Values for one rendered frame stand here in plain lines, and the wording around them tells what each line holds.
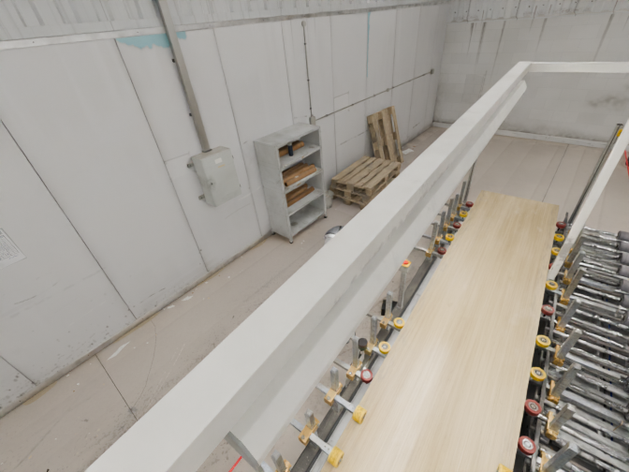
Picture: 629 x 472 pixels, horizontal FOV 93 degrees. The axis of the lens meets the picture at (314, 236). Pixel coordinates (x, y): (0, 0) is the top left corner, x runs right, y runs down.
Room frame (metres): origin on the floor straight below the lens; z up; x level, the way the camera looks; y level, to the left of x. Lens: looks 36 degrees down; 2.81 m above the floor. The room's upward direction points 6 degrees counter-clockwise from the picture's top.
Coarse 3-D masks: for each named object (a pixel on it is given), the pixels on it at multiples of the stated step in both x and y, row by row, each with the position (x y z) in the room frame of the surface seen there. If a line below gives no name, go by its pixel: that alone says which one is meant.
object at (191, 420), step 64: (576, 64) 1.93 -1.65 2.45; (448, 128) 1.01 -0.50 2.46; (384, 192) 0.62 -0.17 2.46; (320, 256) 0.41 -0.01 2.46; (256, 320) 0.28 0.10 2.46; (320, 320) 0.31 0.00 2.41; (192, 384) 0.20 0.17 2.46; (256, 384) 0.20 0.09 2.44; (128, 448) 0.13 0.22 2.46; (192, 448) 0.13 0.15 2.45
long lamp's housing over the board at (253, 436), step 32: (512, 96) 1.66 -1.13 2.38; (480, 128) 1.21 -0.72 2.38; (448, 192) 0.78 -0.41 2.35; (416, 224) 0.60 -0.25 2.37; (384, 256) 0.48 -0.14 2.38; (352, 288) 0.40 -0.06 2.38; (384, 288) 0.44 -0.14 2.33; (352, 320) 0.34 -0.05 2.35; (320, 352) 0.28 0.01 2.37; (288, 384) 0.23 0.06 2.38; (256, 416) 0.19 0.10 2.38; (288, 416) 0.20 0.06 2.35; (256, 448) 0.16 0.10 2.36
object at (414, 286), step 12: (432, 264) 2.26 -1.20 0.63; (420, 276) 2.04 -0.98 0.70; (408, 288) 1.90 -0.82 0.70; (408, 300) 1.77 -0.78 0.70; (396, 312) 1.65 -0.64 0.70; (384, 336) 1.42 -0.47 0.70; (372, 360) 1.24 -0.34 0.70; (360, 372) 1.15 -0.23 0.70; (348, 384) 1.07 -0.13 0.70; (360, 384) 1.09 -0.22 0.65; (348, 396) 0.99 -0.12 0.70; (324, 420) 0.85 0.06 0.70; (336, 420) 0.85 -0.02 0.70; (324, 432) 0.79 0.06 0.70; (300, 456) 0.67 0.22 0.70; (312, 456) 0.67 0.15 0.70; (300, 468) 0.61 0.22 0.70
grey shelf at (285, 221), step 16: (288, 128) 4.37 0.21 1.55; (304, 128) 4.30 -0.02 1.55; (320, 128) 4.34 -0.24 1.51; (256, 144) 3.96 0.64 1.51; (272, 144) 3.76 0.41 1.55; (304, 144) 4.50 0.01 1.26; (320, 144) 4.32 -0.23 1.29; (272, 160) 3.77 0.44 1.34; (288, 160) 3.93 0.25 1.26; (304, 160) 4.61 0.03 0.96; (320, 160) 4.37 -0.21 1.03; (272, 176) 3.81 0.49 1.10; (320, 176) 4.39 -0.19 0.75; (272, 192) 3.86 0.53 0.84; (288, 192) 4.35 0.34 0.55; (320, 192) 4.31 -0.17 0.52; (272, 208) 3.90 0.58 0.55; (288, 208) 3.91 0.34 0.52; (304, 208) 4.50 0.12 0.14; (320, 208) 4.43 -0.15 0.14; (272, 224) 3.96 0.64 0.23; (288, 224) 3.71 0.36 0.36; (304, 224) 4.00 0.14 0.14
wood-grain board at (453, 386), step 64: (448, 256) 2.07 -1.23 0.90; (512, 256) 1.99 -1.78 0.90; (448, 320) 1.37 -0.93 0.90; (512, 320) 1.31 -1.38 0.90; (384, 384) 0.95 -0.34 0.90; (448, 384) 0.91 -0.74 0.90; (512, 384) 0.87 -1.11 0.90; (384, 448) 0.61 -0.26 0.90; (448, 448) 0.58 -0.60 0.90; (512, 448) 0.55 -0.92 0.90
